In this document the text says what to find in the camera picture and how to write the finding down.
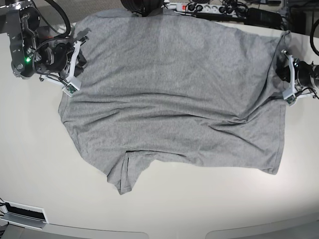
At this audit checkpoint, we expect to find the white power strip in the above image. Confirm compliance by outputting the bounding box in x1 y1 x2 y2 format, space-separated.
163 0 238 17

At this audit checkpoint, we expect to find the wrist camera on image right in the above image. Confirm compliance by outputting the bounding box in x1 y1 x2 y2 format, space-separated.
283 93 297 107

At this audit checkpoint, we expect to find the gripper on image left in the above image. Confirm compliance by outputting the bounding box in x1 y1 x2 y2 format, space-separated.
33 36 89 84

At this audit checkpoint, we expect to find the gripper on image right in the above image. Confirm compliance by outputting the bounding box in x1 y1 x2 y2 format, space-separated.
276 50 319 100

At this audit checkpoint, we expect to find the grey t-shirt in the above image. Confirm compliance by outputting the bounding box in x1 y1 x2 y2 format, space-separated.
58 9 291 194

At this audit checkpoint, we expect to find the table cable grommet box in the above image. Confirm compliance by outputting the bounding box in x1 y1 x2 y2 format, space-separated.
0 199 49 230

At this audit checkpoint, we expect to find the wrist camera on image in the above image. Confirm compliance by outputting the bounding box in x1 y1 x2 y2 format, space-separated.
283 93 297 107
62 78 82 97

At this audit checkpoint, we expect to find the black power adapter box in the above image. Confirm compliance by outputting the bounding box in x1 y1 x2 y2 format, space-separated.
245 7 282 29

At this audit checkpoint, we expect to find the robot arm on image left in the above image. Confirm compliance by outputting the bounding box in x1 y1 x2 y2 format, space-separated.
0 0 88 86

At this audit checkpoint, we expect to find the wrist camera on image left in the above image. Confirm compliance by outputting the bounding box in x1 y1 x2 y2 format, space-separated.
62 78 82 97

